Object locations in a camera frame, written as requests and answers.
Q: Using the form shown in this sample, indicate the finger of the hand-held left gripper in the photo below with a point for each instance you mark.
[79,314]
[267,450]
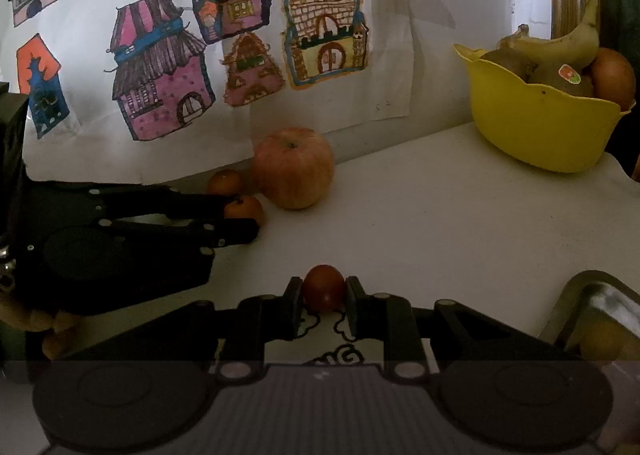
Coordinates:
[190,202]
[230,232]

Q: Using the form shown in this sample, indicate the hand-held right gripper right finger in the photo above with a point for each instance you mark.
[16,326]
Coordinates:
[356,309]

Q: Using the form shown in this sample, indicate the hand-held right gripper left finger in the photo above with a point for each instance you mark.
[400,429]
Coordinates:
[292,309]

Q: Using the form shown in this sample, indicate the small tangerine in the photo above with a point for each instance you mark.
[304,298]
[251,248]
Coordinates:
[225,182]
[245,209]

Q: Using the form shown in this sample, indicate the small dark red fruit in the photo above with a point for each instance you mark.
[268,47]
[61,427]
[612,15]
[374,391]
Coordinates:
[324,285]

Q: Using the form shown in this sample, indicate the metal tray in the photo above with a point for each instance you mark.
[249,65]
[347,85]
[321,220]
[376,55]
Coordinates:
[575,295]

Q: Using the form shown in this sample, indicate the yellow banana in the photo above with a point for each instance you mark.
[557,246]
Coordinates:
[560,47]
[607,340]

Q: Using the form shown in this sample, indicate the yellow plastic bowl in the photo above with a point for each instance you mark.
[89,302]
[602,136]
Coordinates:
[540,125]

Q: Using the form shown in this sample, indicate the person's left hand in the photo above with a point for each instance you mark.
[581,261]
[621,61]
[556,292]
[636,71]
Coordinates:
[55,335]

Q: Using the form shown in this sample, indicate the large red apple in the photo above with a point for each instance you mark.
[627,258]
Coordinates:
[292,167]

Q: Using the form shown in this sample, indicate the brown kiwi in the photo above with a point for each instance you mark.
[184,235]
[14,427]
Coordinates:
[505,62]

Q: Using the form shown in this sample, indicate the kiwi with sticker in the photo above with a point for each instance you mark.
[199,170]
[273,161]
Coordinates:
[550,77]

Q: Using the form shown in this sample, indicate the round orange fruit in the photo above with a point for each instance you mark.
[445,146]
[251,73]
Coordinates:
[612,77]

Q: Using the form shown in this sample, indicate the house drawings wall poster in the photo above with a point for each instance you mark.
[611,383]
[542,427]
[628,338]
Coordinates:
[80,60]

